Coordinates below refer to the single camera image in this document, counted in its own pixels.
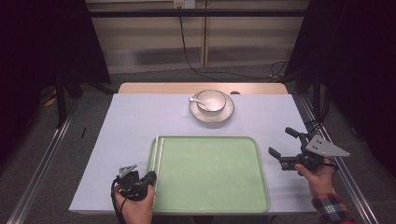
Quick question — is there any white bowl with dark rim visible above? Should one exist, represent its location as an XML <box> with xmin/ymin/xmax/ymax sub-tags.
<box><xmin>195</xmin><ymin>89</ymin><xmax>227</xmax><ymax>114</ymax></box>

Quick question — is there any pale lilac table mat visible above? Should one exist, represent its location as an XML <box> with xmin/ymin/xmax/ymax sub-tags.
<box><xmin>68</xmin><ymin>92</ymin><xmax>318</xmax><ymax>216</ymax></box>

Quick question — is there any beige vertical wall trim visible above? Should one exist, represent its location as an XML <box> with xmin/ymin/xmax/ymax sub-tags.
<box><xmin>201</xmin><ymin>0</ymin><xmax>209</xmax><ymax>68</ymax></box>

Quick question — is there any white plate with dark rim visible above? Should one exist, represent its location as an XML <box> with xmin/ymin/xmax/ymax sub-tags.
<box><xmin>188</xmin><ymin>90</ymin><xmax>235</xmax><ymax>125</ymax></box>

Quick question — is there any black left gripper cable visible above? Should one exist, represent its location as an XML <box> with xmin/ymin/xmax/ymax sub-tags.
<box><xmin>110</xmin><ymin>177</ymin><xmax>129</xmax><ymax>224</ymax></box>

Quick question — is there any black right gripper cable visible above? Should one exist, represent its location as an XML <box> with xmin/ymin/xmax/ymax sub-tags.
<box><xmin>321</xmin><ymin>157</ymin><xmax>339</xmax><ymax>173</ymax></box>

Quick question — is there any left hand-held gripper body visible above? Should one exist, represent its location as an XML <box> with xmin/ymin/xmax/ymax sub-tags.
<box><xmin>116</xmin><ymin>164</ymin><xmax>150</xmax><ymax>202</ymax></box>

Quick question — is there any person's right hand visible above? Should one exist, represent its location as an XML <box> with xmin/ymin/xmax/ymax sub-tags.
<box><xmin>294</xmin><ymin>158</ymin><xmax>338</xmax><ymax>198</ymax></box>

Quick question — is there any yellow floor cable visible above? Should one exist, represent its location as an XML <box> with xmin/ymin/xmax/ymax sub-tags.
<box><xmin>39</xmin><ymin>88</ymin><xmax>60</xmax><ymax>108</ymax></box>

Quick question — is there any black horizontal frame bar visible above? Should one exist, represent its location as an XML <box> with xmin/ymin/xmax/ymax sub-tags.
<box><xmin>87</xmin><ymin>8</ymin><xmax>309</xmax><ymax>19</ymax></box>

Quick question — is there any black floor cable loop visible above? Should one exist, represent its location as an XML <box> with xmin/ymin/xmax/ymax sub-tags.
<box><xmin>268</xmin><ymin>60</ymin><xmax>292</xmax><ymax>81</ymax></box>

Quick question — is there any aluminium floor rail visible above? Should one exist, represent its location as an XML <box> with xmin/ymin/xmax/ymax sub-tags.
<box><xmin>297</xmin><ymin>94</ymin><xmax>381</xmax><ymax>224</ymax></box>
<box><xmin>6</xmin><ymin>101</ymin><xmax>80</xmax><ymax>224</ymax></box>

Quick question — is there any wooden table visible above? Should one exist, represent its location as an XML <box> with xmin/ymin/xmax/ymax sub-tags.
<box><xmin>117</xmin><ymin>81</ymin><xmax>290</xmax><ymax>95</ymax></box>

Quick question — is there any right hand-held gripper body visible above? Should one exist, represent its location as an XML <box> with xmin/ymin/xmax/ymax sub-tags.
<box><xmin>279</xmin><ymin>134</ymin><xmax>351</xmax><ymax>173</ymax></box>

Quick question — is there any black curtain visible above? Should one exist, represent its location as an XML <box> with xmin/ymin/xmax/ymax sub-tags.
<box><xmin>284</xmin><ymin>0</ymin><xmax>396</xmax><ymax>171</ymax></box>
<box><xmin>0</xmin><ymin>0</ymin><xmax>111</xmax><ymax>162</ymax></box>

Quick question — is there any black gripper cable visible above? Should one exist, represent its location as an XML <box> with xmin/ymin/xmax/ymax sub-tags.
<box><xmin>110</xmin><ymin>177</ymin><xmax>129</xmax><ymax>224</ymax></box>
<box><xmin>321</xmin><ymin>157</ymin><xmax>339</xmax><ymax>173</ymax></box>

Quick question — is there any green plastic tray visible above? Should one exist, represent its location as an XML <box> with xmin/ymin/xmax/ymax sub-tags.
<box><xmin>147</xmin><ymin>135</ymin><xmax>271</xmax><ymax>215</ymax></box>

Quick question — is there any white ceramic spoon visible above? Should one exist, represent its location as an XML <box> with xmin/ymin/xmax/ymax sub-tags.
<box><xmin>188</xmin><ymin>96</ymin><xmax>213</xmax><ymax>111</ymax></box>

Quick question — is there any person's left hand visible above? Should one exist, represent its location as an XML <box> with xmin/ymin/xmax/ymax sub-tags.
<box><xmin>113</xmin><ymin>183</ymin><xmax>156</xmax><ymax>224</ymax></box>

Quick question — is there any white wall socket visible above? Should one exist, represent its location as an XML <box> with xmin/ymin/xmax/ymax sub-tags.
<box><xmin>173</xmin><ymin>0</ymin><xmax>197</xmax><ymax>9</ymax></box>

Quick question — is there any black metal stand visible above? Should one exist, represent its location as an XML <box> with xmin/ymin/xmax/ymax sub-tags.
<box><xmin>312</xmin><ymin>66</ymin><xmax>322</xmax><ymax>124</ymax></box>
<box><xmin>55</xmin><ymin>69</ymin><xmax>68</xmax><ymax>129</ymax></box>

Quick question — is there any black power cable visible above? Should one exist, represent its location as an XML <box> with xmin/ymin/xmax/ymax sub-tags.
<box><xmin>177</xmin><ymin>7</ymin><xmax>281</xmax><ymax>82</ymax></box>

